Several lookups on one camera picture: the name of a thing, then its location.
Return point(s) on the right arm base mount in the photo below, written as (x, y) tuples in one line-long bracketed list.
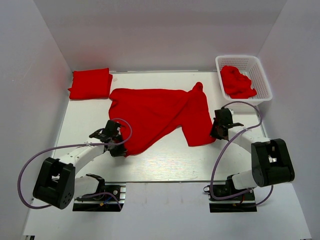
[(229, 200)]

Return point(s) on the red t shirt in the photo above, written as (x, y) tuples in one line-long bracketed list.
[(91, 84), (150, 114)]

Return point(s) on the white plastic basket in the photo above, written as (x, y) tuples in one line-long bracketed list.
[(251, 67)]

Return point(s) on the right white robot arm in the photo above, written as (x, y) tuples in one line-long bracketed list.
[(270, 159)]

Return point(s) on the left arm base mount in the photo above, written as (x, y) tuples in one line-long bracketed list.
[(105, 197)]

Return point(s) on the folded red t shirt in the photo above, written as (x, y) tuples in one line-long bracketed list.
[(91, 84)]

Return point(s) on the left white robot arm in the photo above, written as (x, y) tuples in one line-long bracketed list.
[(57, 183)]

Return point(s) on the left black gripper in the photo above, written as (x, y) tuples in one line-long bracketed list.
[(120, 151)]

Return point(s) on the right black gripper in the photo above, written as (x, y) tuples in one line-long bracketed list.
[(213, 133)]

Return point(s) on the crumpled red shirts in basket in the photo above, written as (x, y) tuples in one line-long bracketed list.
[(235, 84)]

